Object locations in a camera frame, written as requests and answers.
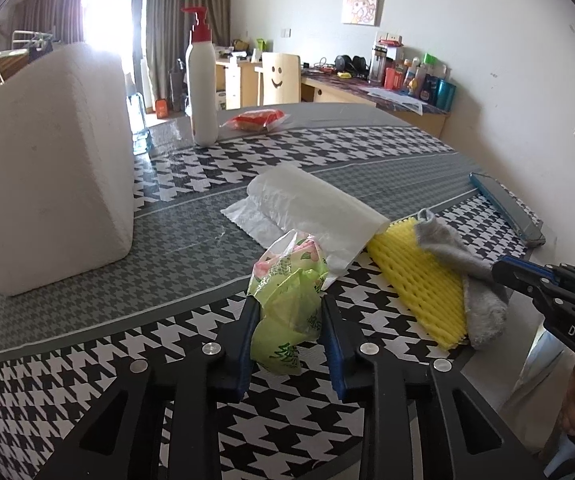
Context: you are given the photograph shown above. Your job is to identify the black headphones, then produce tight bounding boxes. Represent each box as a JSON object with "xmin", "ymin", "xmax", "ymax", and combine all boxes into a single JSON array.
[{"xmin": 335, "ymin": 54, "xmax": 371, "ymax": 78}]

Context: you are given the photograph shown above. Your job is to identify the white foam box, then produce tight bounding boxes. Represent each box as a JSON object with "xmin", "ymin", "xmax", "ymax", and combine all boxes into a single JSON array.
[{"xmin": 0, "ymin": 41, "xmax": 136, "ymax": 297}]

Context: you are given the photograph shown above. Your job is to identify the cluster of desk bottles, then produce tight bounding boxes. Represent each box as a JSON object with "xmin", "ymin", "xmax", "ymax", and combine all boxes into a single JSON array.
[{"xmin": 370, "ymin": 32, "xmax": 458, "ymax": 111}]

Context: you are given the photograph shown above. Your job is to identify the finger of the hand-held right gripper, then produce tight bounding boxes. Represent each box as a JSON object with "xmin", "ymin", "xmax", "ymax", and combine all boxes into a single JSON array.
[{"xmin": 491, "ymin": 255, "xmax": 557, "ymax": 303}]

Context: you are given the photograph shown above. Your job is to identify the wooden desk with drawers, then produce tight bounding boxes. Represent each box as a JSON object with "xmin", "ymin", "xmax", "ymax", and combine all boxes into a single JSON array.
[{"xmin": 215, "ymin": 57, "xmax": 263, "ymax": 111}]

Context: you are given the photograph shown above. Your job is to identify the white plastic bag roll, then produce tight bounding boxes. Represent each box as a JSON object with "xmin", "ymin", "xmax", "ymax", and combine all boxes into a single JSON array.
[{"xmin": 220, "ymin": 165, "xmax": 391, "ymax": 281}]

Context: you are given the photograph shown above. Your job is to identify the clear blue plastic container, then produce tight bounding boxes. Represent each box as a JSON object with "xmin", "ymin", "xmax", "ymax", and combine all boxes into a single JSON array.
[{"xmin": 130, "ymin": 95, "xmax": 154, "ymax": 156}]

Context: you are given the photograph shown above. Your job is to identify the red snack packet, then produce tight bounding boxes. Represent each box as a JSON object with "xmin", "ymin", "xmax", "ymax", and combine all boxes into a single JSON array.
[{"xmin": 219, "ymin": 107, "xmax": 291, "ymax": 134}]

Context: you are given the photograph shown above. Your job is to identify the cartoon wall picture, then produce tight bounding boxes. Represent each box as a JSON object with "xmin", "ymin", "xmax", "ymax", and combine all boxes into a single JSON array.
[{"xmin": 341, "ymin": 0, "xmax": 381, "ymax": 26}]

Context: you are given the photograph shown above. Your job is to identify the smartphone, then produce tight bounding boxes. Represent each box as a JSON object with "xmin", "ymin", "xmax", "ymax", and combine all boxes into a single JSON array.
[{"xmin": 469, "ymin": 172, "xmax": 547, "ymax": 247}]

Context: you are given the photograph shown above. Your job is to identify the wooden smiley chair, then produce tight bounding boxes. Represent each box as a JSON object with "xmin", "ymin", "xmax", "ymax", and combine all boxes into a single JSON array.
[{"xmin": 259, "ymin": 51, "xmax": 301, "ymax": 107}]

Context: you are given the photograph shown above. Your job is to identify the wooden desk with patterned cover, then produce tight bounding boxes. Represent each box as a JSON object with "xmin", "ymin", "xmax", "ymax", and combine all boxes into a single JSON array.
[{"xmin": 300, "ymin": 67, "xmax": 451, "ymax": 138}]

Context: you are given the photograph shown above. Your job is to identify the green plastic bag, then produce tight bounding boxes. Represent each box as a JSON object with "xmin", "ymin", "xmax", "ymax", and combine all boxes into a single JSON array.
[{"xmin": 246, "ymin": 229, "xmax": 331, "ymax": 376}]

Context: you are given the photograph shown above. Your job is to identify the white pump lotion bottle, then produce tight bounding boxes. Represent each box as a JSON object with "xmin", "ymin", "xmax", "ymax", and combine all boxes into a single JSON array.
[{"xmin": 182, "ymin": 6, "xmax": 220, "ymax": 148}]

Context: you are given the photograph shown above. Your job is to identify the printed paper sheets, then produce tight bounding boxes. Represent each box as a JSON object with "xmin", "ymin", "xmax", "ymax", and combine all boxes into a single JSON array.
[{"xmin": 367, "ymin": 86, "xmax": 425, "ymax": 113}]

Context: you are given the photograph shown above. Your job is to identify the grey sock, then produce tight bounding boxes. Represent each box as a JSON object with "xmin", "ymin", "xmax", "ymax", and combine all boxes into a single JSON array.
[{"xmin": 414, "ymin": 208, "xmax": 511, "ymax": 349}]

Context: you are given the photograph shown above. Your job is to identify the metal bunk bed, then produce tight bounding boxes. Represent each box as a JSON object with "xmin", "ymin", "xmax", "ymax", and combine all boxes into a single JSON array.
[{"xmin": 0, "ymin": 30, "xmax": 58, "ymax": 96}]

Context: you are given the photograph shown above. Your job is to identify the yellow foam net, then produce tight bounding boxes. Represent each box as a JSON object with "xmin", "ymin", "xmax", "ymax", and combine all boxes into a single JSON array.
[{"xmin": 366, "ymin": 216, "xmax": 471, "ymax": 352}]

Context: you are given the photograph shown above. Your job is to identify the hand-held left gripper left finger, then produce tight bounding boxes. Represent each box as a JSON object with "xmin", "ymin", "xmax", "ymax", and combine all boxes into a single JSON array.
[{"xmin": 32, "ymin": 295, "xmax": 263, "ymax": 480}]

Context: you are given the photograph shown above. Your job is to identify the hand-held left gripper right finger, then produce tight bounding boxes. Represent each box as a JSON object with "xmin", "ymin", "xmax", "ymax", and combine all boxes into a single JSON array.
[{"xmin": 320, "ymin": 292, "xmax": 543, "ymax": 480}]

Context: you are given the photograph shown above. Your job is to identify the glass balcony door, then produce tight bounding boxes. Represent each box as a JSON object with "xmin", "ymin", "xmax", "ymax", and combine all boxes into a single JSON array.
[{"xmin": 82, "ymin": 0, "xmax": 151, "ymax": 116}]

